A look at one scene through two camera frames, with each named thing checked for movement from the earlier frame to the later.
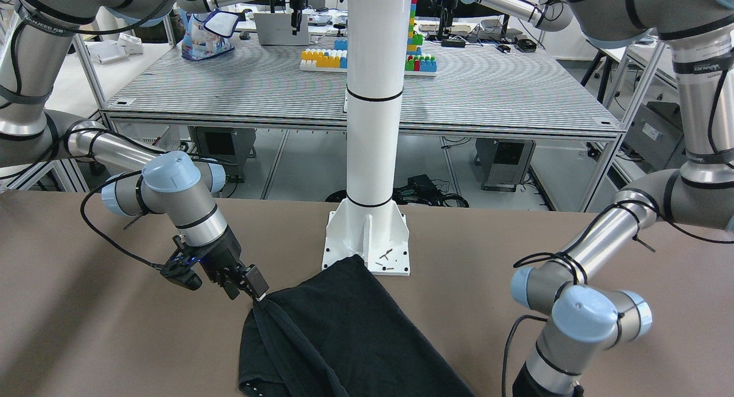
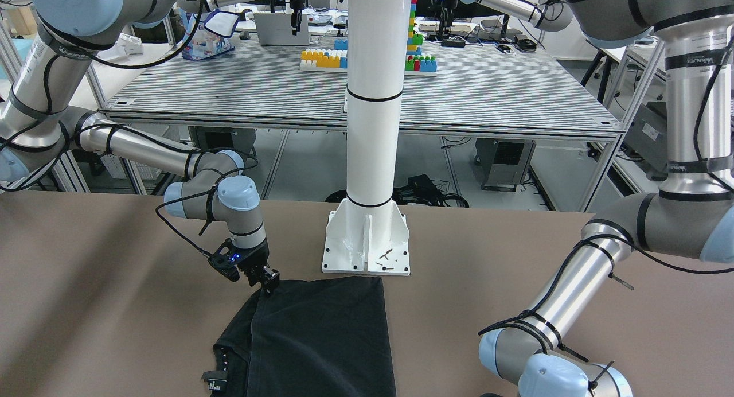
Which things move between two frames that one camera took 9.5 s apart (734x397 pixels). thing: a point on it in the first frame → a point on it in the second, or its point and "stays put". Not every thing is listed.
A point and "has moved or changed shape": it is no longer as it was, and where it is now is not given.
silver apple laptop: x=275 y=29 stays put
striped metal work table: x=497 y=89 stays put
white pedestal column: x=368 y=224 stays put
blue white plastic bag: x=206 y=35 stays put
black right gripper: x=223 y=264 → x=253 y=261
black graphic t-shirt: x=342 y=333 has moved or changed shape
